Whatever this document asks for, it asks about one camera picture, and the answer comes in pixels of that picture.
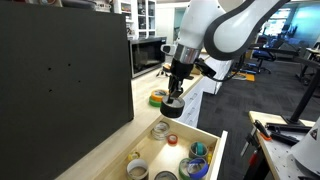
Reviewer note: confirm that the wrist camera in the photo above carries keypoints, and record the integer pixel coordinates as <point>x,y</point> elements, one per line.
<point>168,49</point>

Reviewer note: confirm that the wooden drawer white front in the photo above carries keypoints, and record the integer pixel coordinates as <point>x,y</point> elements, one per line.
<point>160,156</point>

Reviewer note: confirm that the black orange clamp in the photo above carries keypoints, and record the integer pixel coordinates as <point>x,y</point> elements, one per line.
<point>263,130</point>

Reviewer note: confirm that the yellow floor mat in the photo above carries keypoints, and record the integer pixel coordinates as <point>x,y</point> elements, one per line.
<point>246,76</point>

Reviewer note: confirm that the blue tape roll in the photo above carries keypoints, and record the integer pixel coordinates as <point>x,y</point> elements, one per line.
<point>200,171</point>

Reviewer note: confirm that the orange tape roll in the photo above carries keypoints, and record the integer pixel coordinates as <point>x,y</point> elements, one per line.
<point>156,96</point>

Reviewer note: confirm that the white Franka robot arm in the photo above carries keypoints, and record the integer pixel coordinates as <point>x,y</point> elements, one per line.
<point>200,23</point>

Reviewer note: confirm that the teal tape roll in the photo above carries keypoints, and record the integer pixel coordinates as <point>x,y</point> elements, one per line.
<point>198,149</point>

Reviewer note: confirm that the black bar clamp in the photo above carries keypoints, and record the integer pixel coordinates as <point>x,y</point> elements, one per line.
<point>290,128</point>
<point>283,138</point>

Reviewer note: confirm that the black red hanging clamp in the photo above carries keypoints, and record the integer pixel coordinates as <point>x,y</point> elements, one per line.
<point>250,150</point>

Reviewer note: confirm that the yellow tape roll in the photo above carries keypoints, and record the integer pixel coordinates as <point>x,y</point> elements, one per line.
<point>131,156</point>

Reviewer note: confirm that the white shelving unit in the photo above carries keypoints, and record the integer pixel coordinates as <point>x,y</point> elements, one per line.
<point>133,16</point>

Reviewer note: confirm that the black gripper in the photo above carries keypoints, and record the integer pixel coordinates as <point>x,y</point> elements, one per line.
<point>181,70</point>

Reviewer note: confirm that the large grey duct tape roll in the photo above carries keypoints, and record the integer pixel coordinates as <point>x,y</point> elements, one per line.
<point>165,175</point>

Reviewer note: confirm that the black desk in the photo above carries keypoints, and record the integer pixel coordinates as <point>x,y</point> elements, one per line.
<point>283,50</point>

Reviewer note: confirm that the wide green tape roll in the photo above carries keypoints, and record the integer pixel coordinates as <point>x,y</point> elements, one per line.
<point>182,168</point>

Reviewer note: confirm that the small red tape roll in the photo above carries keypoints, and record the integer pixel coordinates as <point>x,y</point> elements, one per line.
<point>168,139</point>

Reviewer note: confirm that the clear tape roll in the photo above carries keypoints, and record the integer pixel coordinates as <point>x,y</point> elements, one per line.
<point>154,131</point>

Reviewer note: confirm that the black tool chest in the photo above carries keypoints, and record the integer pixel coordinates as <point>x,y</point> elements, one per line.
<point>60,83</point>

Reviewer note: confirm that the black masking tape roll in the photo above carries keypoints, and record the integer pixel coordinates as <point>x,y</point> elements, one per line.
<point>171,110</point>

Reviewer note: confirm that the robot mounting table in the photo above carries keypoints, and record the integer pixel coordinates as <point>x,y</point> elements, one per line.
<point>276,156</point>

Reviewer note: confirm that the small yellow tape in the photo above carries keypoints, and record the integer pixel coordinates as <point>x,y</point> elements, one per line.
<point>209,155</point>

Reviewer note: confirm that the black stand pole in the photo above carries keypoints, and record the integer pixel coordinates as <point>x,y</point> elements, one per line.
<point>305,100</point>

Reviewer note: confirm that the blue office chair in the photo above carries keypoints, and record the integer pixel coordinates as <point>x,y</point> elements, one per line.
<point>263,55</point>

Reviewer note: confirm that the white base cabinet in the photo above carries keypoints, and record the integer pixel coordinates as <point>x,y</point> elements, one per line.
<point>193,106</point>

